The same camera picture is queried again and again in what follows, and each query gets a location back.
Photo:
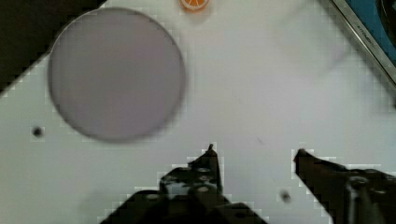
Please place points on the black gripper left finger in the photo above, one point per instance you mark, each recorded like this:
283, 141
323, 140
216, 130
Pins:
186, 195

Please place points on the round grey plate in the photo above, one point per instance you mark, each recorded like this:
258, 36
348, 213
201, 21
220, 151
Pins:
115, 74

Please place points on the silver toaster oven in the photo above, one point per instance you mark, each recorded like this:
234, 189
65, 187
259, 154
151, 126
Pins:
371, 26

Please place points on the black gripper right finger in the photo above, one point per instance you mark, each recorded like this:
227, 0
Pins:
349, 196

